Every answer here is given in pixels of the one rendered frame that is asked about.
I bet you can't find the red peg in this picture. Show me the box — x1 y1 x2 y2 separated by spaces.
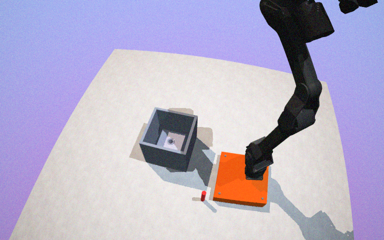
201 191 206 202

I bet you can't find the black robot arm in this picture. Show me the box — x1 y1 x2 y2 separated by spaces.
244 0 335 181

